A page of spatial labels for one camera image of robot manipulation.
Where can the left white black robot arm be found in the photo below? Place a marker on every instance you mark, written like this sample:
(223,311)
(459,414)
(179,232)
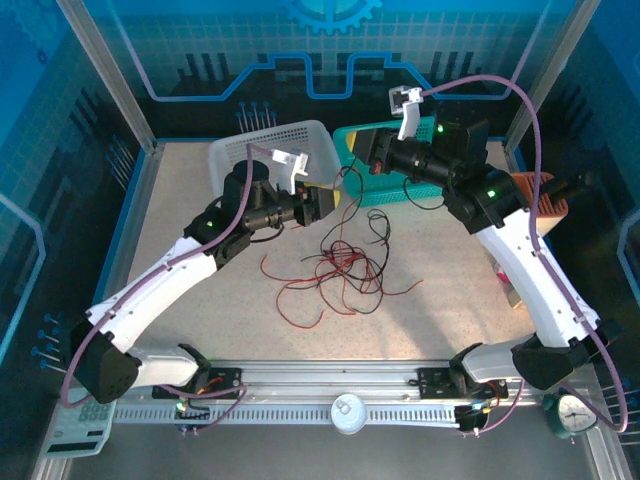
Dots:
(150,290)

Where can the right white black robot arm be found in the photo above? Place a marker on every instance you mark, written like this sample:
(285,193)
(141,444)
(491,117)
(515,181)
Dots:
(530,280)

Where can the teal plastic basket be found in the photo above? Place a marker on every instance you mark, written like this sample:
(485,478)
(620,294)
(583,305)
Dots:
(385,187)

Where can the white plastic basket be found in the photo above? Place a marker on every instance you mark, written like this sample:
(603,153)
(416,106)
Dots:
(295,140)

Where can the beige knife block orange top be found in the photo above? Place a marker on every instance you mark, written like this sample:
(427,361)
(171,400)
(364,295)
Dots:
(550,210)

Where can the small black control board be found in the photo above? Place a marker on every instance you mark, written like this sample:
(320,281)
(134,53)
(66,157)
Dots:
(475,417)
(192,415)

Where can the green alarm clock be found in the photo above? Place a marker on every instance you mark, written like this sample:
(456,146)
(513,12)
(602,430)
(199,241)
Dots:
(575,415)

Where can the white desk calculator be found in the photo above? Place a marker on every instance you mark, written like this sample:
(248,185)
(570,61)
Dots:
(75,435)

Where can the aluminium frame post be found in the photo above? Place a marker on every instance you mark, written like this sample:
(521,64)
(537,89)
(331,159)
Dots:
(545,75)
(115,90)

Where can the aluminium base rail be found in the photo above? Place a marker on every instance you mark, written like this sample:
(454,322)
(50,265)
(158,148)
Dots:
(325,375)

